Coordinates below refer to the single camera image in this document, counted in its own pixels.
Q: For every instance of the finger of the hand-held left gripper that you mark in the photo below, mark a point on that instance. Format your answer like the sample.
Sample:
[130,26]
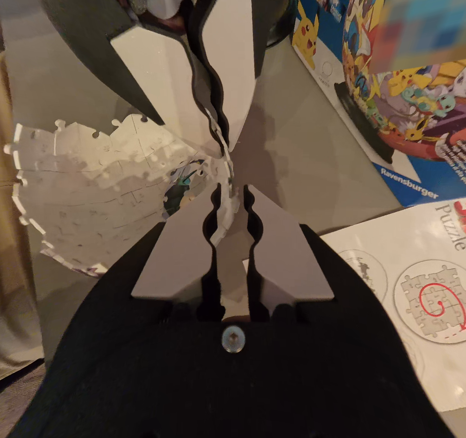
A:
[233,45]
[156,70]

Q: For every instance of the white instruction leaflet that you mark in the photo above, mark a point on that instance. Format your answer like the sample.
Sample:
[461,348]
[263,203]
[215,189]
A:
[400,234]

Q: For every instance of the person's leg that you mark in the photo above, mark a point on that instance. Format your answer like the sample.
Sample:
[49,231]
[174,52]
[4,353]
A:
[18,227]

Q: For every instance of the black round ball stand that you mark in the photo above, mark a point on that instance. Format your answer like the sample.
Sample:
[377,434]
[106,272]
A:
[285,19]

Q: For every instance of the blue puzzle box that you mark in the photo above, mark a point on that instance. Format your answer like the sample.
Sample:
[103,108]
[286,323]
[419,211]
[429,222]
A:
[400,117]

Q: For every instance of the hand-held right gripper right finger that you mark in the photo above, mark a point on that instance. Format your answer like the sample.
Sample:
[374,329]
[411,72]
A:
[291,259]

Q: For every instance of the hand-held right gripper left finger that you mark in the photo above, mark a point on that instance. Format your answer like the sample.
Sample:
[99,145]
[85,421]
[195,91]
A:
[171,259]

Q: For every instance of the partly built puzzle ball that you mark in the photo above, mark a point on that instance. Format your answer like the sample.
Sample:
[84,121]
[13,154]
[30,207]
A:
[91,197]

